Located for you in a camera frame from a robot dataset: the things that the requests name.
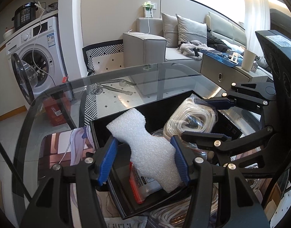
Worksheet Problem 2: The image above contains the bagged cream cable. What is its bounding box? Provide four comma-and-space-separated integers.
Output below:
162, 94, 219, 141

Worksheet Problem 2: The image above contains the bagged white braided rope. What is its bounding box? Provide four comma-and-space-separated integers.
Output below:
147, 185, 219, 228

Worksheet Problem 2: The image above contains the red-edged white packet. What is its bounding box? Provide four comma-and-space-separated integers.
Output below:
129, 162, 162, 204

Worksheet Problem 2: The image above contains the white foam piece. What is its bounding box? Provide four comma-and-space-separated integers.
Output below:
106, 108, 182, 193

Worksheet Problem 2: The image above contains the black storage box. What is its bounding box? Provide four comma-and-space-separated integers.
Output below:
89, 89, 244, 220

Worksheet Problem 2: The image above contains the silver foil pouch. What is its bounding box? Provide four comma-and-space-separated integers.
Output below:
104, 216, 147, 228

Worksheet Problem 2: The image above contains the cream paper roll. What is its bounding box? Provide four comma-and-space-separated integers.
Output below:
241, 49, 256, 72

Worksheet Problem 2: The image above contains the beige drawer cabinet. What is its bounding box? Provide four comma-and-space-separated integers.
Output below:
200, 55, 268, 90

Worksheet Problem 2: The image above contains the anime printed desk mat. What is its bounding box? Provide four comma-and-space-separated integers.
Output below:
38, 126, 120, 227

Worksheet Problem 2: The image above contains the black jacket on sofa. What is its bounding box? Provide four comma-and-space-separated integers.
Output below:
207, 26, 231, 53

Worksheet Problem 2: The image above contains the grey fuzzy blanket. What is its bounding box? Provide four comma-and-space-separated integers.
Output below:
177, 40, 214, 60

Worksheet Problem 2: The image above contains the grey cushion right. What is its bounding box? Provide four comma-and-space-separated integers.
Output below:
176, 14, 207, 44

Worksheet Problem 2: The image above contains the grey cushion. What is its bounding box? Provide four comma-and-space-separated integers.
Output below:
161, 13, 179, 48
176, 14, 207, 44

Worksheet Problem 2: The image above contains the red box on floor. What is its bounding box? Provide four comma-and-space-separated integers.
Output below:
43, 94, 71, 127

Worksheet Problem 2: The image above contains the grey cushion left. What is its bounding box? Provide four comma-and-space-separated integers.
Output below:
161, 13, 179, 48

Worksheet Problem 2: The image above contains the beige sofa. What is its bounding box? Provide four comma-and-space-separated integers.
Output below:
123, 12, 247, 71

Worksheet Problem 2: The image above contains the white washing machine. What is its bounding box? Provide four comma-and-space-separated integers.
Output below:
6, 17, 68, 107

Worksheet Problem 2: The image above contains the black patterned chair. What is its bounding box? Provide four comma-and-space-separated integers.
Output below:
79, 39, 124, 126

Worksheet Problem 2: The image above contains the white bowl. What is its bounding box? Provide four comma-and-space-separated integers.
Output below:
3, 28, 15, 40

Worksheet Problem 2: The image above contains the black pressure cooker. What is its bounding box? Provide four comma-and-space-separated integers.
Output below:
12, 2, 38, 31

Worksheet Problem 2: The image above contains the white wall phone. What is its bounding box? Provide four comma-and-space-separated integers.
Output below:
142, 1, 157, 18

